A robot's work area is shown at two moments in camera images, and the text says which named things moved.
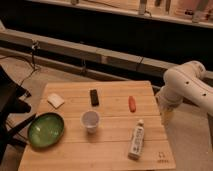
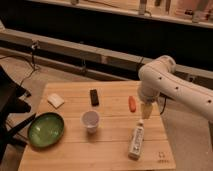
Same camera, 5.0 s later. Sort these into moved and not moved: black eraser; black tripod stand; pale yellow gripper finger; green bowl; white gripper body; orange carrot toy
Moved: pale yellow gripper finger; white gripper body
Not moved: black eraser; orange carrot toy; black tripod stand; green bowl
